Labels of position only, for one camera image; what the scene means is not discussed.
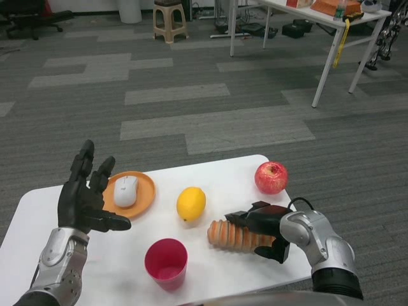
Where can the white metal-legged desk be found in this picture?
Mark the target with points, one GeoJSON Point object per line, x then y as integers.
{"type": "Point", "coordinates": [306, 13]}

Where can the green can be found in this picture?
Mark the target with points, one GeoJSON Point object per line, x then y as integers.
{"type": "Point", "coordinates": [338, 13]}

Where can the orange round plate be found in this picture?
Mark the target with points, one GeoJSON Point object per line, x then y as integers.
{"type": "Point", "coordinates": [146, 192]}

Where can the red apple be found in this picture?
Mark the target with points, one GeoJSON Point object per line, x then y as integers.
{"type": "Point", "coordinates": [271, 178]}

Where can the white desk foot bar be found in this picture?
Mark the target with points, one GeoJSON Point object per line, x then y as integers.
{"type": "Point", "coordinates": [228, 35]}

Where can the ridged orange bread loaf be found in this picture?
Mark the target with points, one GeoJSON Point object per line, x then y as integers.
{"type": "Point", "coordinates": [223, 236]}

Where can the yellow lemon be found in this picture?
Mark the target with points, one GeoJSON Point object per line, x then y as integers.
{"type": "Point", "coordinates": [191, 204]}

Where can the beige plastic stool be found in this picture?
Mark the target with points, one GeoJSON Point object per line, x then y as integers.
{"type": "Point", "coordinates": [170, 28]}

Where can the pink plastic cup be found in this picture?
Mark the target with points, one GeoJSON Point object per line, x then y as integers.
{"type": "Point", "coordinates": [165, 264]}

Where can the black floor bag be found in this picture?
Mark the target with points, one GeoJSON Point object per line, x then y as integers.
{"type": "Point", "coordinates": [253, 29]}

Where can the white bowl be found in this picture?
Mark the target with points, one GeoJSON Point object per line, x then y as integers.
{"type": "Point", "coordinates": [371, 5]}

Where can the white computer mouse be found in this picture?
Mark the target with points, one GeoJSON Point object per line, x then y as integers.
{"type": "Point", "coordinates": [126, 191]}

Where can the black and yellow tool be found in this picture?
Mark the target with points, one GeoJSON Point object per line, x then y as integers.
{"type": "Point", "coordinates": [354, 16]}

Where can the large orange box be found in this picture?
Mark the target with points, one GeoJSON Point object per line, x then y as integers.
{"type": "Point", "coordinates": [323, 6]}

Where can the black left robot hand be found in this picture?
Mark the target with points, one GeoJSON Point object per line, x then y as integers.
{"type": "Point", "coordinates": [78, 204]}

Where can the silver legged robot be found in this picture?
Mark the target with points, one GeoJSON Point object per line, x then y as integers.
{"type": "Point", "coordinates": [387, 38]}

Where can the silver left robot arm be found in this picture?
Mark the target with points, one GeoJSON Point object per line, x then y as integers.
{"type": "Point", "coordinates": [60, 258]}

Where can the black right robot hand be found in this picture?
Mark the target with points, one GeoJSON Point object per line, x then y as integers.
{"type": "Point", "coordinates": [264, 220]}

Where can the black office chair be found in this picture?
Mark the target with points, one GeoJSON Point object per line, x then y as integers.
{"type": "Point", "coordinates": [35, 17]}

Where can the black equipment case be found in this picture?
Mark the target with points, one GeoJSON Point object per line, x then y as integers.
{"type": "Point", "coordinates": [297, 29]}

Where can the small orange block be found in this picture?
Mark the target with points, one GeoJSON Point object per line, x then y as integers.
{"type": "Point", "coordinates": [353, 6]}

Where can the white cylindrical bin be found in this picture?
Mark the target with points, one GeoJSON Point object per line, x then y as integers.
{"type": "Point", "coordinates": [130, 11]}

